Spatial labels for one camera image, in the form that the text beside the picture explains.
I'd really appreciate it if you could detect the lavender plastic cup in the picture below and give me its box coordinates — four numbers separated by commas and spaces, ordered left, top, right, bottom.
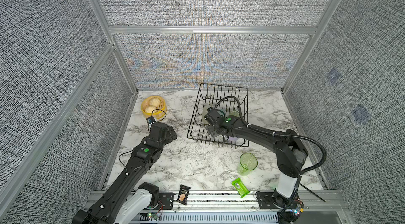
226, 136, 243, 145

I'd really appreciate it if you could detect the light green faceted glass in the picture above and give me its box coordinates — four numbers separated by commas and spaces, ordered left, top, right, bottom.
230, 110, 240, 118

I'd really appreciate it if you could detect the pale yellow-green frosted cup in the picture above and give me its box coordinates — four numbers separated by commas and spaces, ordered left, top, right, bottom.
201, 105, 213, 124

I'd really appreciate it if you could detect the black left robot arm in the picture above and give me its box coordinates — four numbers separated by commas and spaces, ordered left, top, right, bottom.
72, 122, 177, 224

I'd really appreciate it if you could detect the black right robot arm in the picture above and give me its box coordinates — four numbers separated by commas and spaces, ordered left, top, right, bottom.
204, 107, 310, 209

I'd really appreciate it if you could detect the yellow bamboo steamer basket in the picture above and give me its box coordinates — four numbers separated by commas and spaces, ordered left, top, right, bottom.
140, 96, 167, 120

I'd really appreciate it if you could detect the lower steamed bun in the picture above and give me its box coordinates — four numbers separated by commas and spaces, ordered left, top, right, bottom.
144, 106, 157, 114

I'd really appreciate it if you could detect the steamed bun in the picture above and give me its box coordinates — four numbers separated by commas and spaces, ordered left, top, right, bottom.
148, 97, 161, 108
144, 106, 157, 114

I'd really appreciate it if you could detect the upper steamed bun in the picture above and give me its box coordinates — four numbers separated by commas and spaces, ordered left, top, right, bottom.
148, 97, 161, 108

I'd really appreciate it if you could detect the green transparent glass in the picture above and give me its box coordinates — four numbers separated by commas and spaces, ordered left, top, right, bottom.
237, 153, 258, 176

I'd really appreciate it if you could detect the black snack packet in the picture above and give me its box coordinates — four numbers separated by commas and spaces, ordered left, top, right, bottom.
176, 185, 191, 206

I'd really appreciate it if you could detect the green snack packet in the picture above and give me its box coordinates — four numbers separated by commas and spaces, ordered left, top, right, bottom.
231, 178, 250, 198

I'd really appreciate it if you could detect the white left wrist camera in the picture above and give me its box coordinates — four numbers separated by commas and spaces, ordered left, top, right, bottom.
146, 116, 156, 126

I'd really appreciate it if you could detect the black wire dish rack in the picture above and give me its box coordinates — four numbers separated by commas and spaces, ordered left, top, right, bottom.
187, 83, 250, 149

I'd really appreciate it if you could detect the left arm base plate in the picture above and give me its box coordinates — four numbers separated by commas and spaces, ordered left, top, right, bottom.
144, 192, 175, 211

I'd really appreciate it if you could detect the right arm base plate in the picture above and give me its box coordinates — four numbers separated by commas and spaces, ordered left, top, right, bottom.
255, 191, 279, 210

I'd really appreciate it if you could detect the aluminium front rail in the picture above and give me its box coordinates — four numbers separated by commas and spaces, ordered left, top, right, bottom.
132, 189, 354, 224

